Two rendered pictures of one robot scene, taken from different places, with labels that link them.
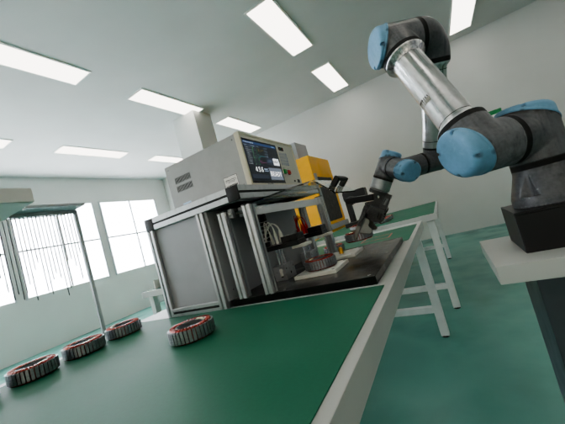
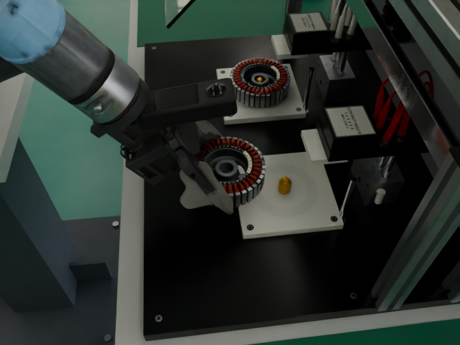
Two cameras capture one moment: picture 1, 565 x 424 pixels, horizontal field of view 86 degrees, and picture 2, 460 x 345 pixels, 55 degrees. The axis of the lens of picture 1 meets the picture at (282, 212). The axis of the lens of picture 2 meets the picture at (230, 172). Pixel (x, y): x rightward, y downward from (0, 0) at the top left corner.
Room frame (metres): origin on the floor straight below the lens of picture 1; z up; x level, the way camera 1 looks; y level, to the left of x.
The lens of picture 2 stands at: (1.57, -0.50, 1.33)
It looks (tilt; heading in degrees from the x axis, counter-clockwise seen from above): 50 degrees down; 146
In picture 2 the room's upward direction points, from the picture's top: straight up
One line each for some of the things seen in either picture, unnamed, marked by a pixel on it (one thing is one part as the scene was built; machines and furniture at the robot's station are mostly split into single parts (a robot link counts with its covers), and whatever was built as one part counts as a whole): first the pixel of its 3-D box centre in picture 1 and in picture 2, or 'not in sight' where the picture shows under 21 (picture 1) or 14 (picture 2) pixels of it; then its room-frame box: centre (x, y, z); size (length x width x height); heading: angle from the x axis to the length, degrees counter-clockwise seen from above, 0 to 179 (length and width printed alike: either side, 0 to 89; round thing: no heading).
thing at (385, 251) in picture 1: (330, 266); (277, 142); (1.16, -0.12, 0.76); 0.64 x 0.47 x 0.02; 152
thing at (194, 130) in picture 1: (215, 206); not in sight; (5.27, 1.11, 1.65); 0.50 x 0.45 x 3.30; 62
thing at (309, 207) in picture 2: (341, 254); (283, 192); (1.26, -0.19, 0.78); 0.15 x 0.15 x 0.01; 62
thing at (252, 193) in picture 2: (358, 235); (226, 170); (1.22, -0.27, 0.84); 0.11 x 0.11 x 0.04
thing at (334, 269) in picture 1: (322, 269); (259, 92); (1.05, -0.08, 0.78); 0.15 x 0.15 x 0.01; 62
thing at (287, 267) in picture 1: (284, 270); (334, 77); (1.11, 0.05, 0.80); 0.08 x 0.05 x 0.06; 152
